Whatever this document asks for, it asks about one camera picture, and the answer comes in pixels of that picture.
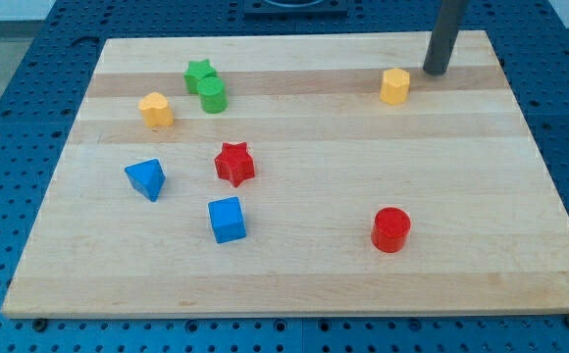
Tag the yellow hexagon block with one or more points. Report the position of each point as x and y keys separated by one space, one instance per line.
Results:
x=395 y=86

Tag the wooden board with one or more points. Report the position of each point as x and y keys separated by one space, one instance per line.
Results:
x=489 y=234

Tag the red star block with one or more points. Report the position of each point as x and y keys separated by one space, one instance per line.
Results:
x=234 y=163

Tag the blue cube block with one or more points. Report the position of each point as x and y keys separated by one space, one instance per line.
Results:
x=227 y=221

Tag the green cylinder block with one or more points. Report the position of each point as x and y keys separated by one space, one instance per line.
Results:
x=212 y=93

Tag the red cylinder block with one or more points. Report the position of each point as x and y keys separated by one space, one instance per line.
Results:
x=390 y=229

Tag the green star block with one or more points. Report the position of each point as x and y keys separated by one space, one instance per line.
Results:
x=196 y=71

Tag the blue triangle block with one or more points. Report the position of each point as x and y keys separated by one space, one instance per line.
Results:
x=147 y=178

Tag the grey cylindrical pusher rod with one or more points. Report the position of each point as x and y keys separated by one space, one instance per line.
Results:
x=443 y=36

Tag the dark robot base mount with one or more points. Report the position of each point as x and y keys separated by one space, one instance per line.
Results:
x=253 y=9

